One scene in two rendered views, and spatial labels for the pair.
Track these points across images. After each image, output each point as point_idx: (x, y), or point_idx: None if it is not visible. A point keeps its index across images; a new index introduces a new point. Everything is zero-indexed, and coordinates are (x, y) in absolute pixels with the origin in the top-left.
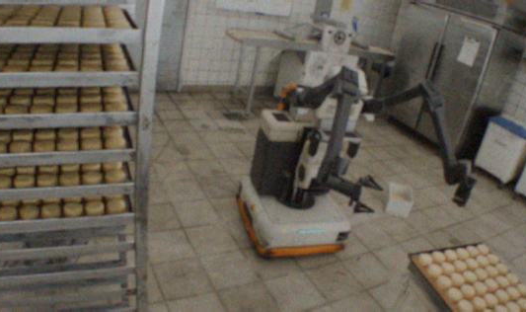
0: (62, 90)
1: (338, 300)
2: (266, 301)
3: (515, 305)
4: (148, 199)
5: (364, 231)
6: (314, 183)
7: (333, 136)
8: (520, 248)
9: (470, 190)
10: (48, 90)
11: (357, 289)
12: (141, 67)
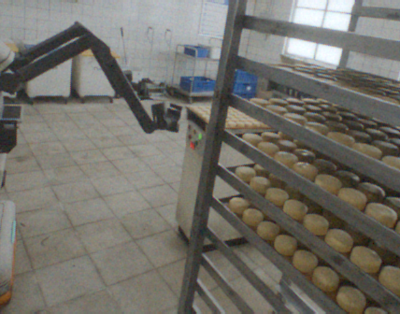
0: (354, 116)
1: (85, 247)
2: (83, 303)
3: (239, 112)
4: None
5: None
6: (3, 181)
7: (134, 94)
8: (45, 130)
9: (144, 86)
10: (367, 121)
11: (71, 232)
12: (350, 62)
